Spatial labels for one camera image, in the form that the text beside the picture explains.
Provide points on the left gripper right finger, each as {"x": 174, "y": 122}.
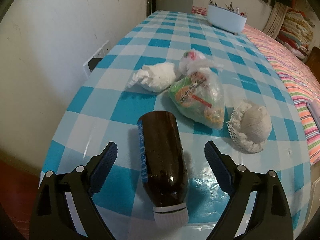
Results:
{"x": 257, "y": 206}

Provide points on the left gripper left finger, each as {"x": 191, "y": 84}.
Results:
{"x": 64, "y": 208}

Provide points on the beige lace cloth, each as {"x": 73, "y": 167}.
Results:
{"x": 250, "y": 126}

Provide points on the brown glass bottle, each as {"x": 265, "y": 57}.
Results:
{"x": 162, "y": 167}

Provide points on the green snack plastic bag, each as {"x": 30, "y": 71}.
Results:
{"x": 200, "y": 97}

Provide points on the white tissue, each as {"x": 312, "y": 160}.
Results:
{"x": 155, "y": 78}

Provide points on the small knotted plastic bag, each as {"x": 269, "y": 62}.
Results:
{"x": 194, "y": 60}

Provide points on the lavender pencil case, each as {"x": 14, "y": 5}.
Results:
{"x": 314, "y": 109}

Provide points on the blue checkered tablecloth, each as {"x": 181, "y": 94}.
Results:
{"x": 105, "y": 110}

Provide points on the striped pink bed cover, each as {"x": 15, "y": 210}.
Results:
{"x": 292, "y": 75}

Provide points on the black plug adapter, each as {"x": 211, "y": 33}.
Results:
{"x": 93, "y": 62}

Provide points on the stack of folded quilts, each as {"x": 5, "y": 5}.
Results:
{"x": 296, "y": 33}

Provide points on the white oval pen holder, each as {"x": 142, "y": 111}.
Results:
{"x": 225, "y": 19}

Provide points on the right beige curtain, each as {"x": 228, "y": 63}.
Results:
{"x": 275, "y": 20}

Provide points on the wall power outlet strip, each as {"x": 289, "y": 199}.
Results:
{"x": 101, "y": 52}

